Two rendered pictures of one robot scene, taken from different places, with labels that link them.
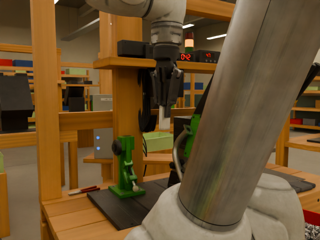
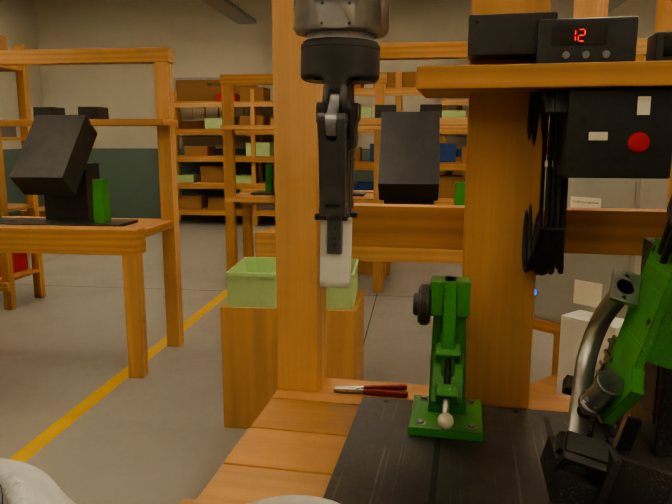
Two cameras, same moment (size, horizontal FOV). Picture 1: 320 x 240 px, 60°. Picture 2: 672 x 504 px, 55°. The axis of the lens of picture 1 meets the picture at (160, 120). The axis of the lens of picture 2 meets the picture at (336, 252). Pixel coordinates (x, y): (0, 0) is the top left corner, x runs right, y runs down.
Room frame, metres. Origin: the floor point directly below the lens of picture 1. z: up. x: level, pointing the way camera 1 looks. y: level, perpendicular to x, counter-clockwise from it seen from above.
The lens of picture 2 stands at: (0.34, -0.44, 1.42)
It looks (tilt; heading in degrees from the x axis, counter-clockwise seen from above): 10 degrees down; 42
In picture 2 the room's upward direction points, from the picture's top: straight up
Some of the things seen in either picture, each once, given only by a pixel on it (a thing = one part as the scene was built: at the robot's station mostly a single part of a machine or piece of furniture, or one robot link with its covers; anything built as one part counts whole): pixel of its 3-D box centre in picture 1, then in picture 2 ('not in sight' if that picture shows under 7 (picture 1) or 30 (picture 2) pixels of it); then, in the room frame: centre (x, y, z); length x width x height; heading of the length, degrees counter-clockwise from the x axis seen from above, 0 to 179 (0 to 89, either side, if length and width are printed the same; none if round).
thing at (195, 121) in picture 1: (201, 136); (668, 315); (1.30, -0.20, 1.17); 0.13 x 0.12 x 0.20; 121
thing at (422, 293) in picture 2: (115, 147); (421, 304); (1.27, 0.21, 1.12); 0.07 x 0.03 x 0.08; 31
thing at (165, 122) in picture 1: (165, 117); (335, 252); (0.80, -0.02, 1.30); 0.03 x 0.01 x 0.07; 125
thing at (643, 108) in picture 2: (165, 83); (612, 133); (1.51, -0.03, 1.42); 0.17 x 0.12 x 0.15; 121
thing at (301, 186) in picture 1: (295, 186); not in sight; (1.33, -0.67, 0.91); 0.20 x 0.11 x 0.03; 118
